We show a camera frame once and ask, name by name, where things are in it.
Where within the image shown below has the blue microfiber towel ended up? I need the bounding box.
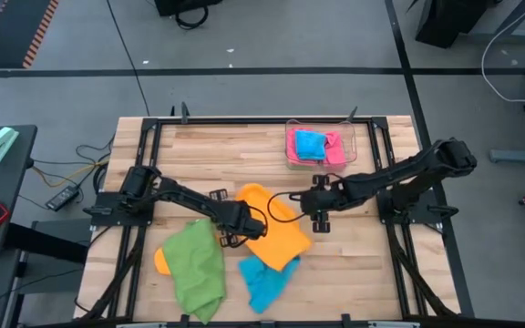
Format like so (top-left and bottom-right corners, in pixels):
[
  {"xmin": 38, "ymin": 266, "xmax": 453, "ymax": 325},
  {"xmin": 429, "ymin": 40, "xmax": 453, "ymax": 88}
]
[
  {"xmin": 238, "ymin": 254, "xmax": 301, "ymax": 315},
  {"xmin": 294, "ymin": 130, "xmax": 327, "ymax": 161}
]

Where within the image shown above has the gray desk foot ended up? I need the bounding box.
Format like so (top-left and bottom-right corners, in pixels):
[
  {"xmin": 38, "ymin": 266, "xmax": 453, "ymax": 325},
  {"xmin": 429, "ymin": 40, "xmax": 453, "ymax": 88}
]
[{"xmin": 489, "ymin": 148, "xmax": 525, "ymax": 165}]

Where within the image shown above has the white floor cable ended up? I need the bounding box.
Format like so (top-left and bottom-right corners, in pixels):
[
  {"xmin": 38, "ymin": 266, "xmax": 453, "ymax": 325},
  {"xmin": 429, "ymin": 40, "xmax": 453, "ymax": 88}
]
[{"xmin": 479, "ymin": 0, "xmax": 525, "ymax": 104}]

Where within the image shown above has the coiled black cable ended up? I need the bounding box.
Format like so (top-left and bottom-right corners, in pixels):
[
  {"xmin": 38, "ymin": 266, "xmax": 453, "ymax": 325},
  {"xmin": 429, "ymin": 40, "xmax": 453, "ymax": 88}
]
[{"xmin": 174, "ymin": 5, "xmax": 210, "ymax": 31}]

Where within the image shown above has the black side desk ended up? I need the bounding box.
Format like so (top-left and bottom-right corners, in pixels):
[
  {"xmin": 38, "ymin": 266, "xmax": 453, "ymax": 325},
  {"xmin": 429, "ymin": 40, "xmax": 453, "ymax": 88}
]
[{"xmin": 0, "ymin": 124, "xmax": 39, "ymax": 259}]

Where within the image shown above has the thin black floor cable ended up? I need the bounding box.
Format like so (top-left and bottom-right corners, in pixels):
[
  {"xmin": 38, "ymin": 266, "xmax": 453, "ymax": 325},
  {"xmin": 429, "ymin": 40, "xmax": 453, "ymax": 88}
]
[{"xmin": 106, "ymin": 0, "xmax": 150, "ymax": 118}]

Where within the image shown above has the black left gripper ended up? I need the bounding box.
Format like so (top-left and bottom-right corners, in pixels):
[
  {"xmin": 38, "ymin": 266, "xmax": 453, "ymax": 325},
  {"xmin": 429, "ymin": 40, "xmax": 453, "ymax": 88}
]
[{"xmin": 209, "ymin": 189, "xmax": 268, "ymax": 250}]

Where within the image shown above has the black mat with orange stripes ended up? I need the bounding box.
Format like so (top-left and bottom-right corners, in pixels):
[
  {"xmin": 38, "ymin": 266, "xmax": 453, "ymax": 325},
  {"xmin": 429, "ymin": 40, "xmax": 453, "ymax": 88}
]
[{"xmin": 0, "ymin": 0, "xmax": 61, "ymax": 69}]

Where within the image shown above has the green microfiber towel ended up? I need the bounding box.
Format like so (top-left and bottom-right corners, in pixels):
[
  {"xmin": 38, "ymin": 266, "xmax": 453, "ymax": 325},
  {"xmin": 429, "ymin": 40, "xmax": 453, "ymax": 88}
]
[{"xmin": 161, "ymin": 218, "xmax": 227, "ymax": 325}]

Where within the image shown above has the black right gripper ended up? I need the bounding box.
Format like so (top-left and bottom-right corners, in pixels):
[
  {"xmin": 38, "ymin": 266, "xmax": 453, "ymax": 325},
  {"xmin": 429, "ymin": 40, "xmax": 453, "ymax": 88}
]
[{"xmin": 288, "ymin": 174, "xmax": 353, "ymax": 234}]

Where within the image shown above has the yellow cable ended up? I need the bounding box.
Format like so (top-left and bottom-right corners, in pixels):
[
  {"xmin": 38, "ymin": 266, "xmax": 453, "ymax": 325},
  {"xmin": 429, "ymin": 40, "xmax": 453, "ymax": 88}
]
[{"xmin": 32, "ymin": 159, "xmax": 111, "ymax": 189}]

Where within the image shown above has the pink microfiber towel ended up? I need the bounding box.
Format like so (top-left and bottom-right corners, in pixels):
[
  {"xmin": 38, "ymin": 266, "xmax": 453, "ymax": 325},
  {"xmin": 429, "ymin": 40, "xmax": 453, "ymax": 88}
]
[
  {"xmin": 287, "ymin": 127, "xmax": 325, "ymax": 168},
  {"xmin": 321, "ymin": 130, "xmax": 348, "ymax": 169}
]

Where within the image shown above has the clear plastic bin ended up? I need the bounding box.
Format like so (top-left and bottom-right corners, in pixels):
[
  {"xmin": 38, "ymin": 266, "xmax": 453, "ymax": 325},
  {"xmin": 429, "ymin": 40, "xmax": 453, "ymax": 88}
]
[{"xmin": 283, "ymin": 118, "xmax": 358, "ymax": 172}]

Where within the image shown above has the black cabinet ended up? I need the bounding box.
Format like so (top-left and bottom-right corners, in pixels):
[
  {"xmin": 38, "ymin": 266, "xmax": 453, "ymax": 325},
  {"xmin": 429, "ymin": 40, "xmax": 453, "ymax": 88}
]
[{"xmin": 415, "ymin": 0, "xmax": 489, "ymax": 50}]

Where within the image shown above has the orange microfiber towel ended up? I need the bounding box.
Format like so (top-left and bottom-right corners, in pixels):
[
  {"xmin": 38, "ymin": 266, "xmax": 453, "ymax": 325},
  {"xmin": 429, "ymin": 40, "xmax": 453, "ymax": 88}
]
[
  {"xmin": 234, "ymin": 182, "xmax": 313, "ymax": 273},
  {"xmin": 153, "ymin": 247, "xmax": 173, "ymax": 277}
]

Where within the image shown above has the black power adapter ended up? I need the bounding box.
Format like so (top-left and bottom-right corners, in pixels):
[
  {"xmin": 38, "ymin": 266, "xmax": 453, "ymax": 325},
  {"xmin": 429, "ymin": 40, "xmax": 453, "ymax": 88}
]
[{"xmin": 46, "ymin": 185, "xmax": 80, "ymax": 212}]

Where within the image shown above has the black equipment box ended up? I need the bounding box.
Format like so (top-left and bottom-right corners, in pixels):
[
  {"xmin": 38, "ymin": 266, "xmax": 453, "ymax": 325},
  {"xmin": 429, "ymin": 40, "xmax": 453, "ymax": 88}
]
[{"xmin": 154, "ymin": 0, "xmax": 223, "ymax": 18}]

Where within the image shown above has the gray desk leg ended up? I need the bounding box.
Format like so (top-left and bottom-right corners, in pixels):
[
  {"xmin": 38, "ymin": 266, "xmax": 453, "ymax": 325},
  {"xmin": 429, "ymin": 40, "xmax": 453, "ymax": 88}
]
[{"xmin": 467, "ymin": 0, "xmax": 525, "ymax": 46}]

